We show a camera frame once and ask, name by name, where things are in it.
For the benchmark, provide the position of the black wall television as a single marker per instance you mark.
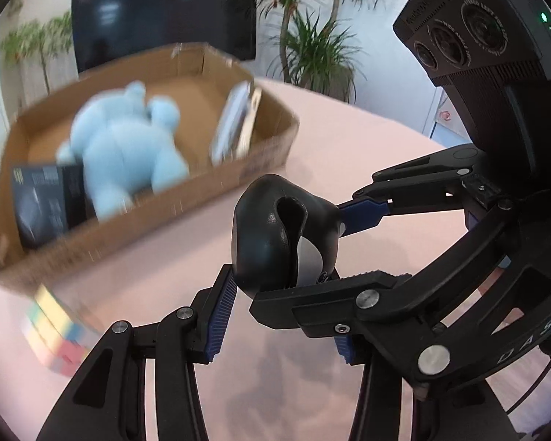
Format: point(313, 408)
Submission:
point(165, 14)

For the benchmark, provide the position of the black computer mouse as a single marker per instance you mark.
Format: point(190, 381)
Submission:
point(261, 229)

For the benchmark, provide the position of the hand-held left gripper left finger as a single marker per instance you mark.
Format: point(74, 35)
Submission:
point(220, 312)

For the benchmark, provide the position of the tall potted palm plant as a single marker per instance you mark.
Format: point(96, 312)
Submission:
point(317, 46)

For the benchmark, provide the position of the light blue plush toy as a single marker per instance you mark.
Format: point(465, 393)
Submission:
point(124, 147)

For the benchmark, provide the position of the slim green potted plant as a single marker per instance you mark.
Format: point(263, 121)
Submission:
point(32, 41)

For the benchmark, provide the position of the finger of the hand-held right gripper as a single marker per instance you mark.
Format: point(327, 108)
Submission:
point(362, 213)
point(330, 308)

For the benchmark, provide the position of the pastel sticky note stack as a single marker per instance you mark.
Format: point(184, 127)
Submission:
point(55, 335)

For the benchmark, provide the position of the black product box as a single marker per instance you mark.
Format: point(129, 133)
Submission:
point(46, 202)

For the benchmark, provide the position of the brown cardboard box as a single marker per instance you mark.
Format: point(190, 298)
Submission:
point(238, 179)

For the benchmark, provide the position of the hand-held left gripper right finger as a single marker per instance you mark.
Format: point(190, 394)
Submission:
point(344, 349)

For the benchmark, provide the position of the white package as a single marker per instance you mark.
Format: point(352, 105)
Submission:
point(232, 119)

